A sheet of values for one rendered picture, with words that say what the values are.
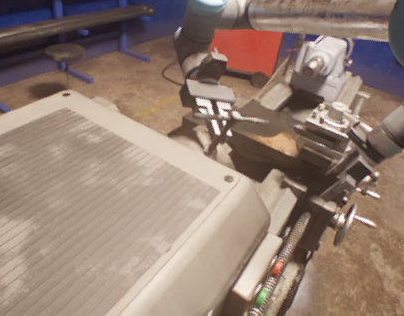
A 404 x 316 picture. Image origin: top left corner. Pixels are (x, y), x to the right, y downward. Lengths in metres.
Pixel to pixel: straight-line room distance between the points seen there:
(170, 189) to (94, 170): 0.11
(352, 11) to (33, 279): 0.61
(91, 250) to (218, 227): 0.16
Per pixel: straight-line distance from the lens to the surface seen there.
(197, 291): 0.39
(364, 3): 0.62
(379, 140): 0.89
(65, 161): 0.49
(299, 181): 1.28
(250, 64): 4.14
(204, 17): 0.80
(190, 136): 0.77
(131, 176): 0.46
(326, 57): 1.93
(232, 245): 0.43
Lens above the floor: 1.64
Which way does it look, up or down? 36 degrees down
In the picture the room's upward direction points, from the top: 9 degrees clockwise
